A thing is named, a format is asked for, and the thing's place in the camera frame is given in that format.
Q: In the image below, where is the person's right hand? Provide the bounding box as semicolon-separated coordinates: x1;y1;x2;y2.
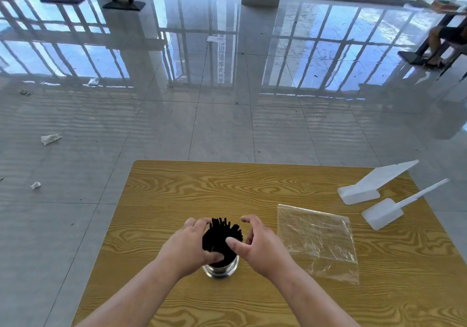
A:
225;215;296;282

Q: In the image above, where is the grey chair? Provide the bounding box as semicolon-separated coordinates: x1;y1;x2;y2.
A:
436;42;467;79

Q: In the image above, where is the person's left hand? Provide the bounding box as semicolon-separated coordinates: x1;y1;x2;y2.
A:
157;217;225;280

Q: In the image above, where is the narrow white plastic sign holder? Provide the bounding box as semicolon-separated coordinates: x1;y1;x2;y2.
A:
361;178;450;231

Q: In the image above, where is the steel cylindrical holder cup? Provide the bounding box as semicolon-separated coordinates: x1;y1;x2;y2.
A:
201;255;240;279

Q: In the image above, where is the wooden table with black base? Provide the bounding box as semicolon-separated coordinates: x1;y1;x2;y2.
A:
397;0;467;65

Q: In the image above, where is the person's left forearm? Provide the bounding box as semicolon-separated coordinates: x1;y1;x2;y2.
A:
74;257;181;327

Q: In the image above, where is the wide white plastic sign holder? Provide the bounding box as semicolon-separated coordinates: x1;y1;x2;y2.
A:
337;160;420;206

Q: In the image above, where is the person's right forearm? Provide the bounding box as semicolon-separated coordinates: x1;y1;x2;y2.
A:
271;261;360;327

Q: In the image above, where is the flat wooden box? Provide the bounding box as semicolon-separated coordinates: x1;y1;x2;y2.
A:
430;0;462;12

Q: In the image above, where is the bundle of black straws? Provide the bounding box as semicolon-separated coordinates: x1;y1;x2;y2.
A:
201;217;243;268

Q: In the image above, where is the clear plastic bag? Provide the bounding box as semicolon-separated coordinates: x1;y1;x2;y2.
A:
276;203;360;286

